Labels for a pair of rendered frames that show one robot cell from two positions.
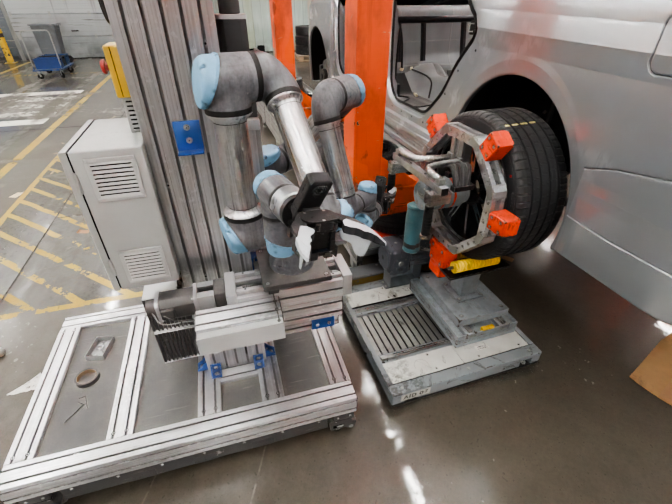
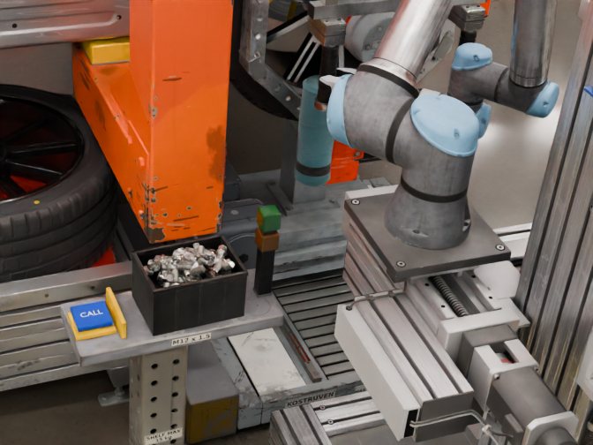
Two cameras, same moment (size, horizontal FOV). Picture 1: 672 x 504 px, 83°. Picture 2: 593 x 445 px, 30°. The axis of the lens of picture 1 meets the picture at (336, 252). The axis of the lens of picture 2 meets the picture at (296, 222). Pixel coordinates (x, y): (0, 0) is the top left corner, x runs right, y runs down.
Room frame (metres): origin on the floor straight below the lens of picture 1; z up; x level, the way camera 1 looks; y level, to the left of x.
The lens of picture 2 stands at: (1.99, 1.86, 1.90)
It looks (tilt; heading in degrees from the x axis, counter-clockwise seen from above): 34 degrees down; 262
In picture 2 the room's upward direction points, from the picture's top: 6 degrees clockwise
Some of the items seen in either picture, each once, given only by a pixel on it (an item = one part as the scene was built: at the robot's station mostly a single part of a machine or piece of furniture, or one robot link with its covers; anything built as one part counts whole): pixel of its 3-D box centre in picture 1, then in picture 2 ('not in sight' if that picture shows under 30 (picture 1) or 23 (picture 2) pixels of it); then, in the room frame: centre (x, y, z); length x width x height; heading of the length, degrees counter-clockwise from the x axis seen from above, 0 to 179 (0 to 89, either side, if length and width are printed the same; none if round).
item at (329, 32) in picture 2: (398, 165); (326, 26); (1.67, -0.29, 0.93); 0.09 x 0.05 x 0.05; 108
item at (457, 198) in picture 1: (441, 192); (366, 25); (1.55, -0.47, 0.85); 0.21 x 0.14 x 0.14; 108
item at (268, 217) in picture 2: not in sight; (268, 218); (1.79, 0.02, 0.64); 0.04 x 0.04 x 0.04; 18
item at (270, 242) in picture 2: not in sight; (266, 238); (1.79, 0.02, 0.59); 0.04 x 0.04 x 0.04; 18
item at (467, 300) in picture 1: (465, 276); (304, 166); (1.62, -0.70, 0.32); 0.40 x 0.30 x 0.28; 18
